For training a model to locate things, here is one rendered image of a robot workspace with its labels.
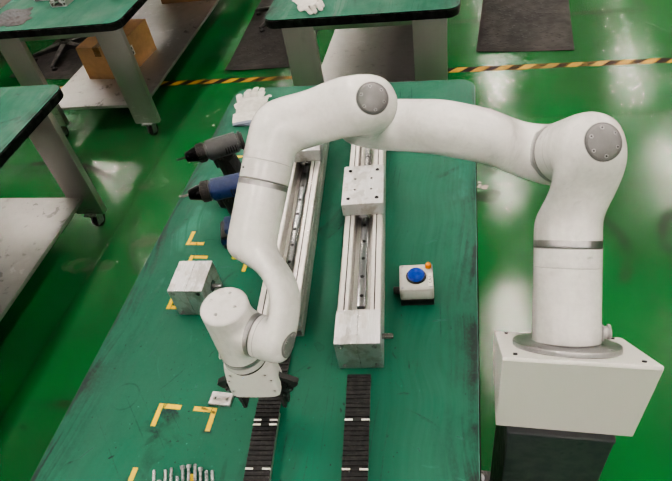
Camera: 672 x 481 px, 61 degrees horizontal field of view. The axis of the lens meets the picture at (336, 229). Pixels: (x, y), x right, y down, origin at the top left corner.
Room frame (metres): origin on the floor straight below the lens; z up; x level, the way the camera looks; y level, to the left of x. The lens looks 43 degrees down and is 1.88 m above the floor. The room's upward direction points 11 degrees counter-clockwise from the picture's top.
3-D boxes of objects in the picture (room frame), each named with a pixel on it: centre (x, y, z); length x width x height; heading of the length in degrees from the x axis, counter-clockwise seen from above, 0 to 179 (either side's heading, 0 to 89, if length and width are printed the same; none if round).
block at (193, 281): (1.00, 0.37, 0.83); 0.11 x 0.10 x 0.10; 75
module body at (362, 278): (1.19, -0.10, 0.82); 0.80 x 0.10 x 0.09; 168
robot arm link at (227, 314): (0.64, 0.21, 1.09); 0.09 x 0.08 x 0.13; 59
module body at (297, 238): (1.22, 0.09, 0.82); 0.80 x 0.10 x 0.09; 168
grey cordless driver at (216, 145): (1.39, 0.31, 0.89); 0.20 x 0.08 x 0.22; 101
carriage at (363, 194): (1.19, -0.10, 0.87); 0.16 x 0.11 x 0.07; 168
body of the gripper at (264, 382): (0.64, 0.21, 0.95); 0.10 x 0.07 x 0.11; 78
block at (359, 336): (0.75, -0.02, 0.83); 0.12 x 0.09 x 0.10; 78
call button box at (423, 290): (0.89, -0.16, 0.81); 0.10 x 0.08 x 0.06; 78
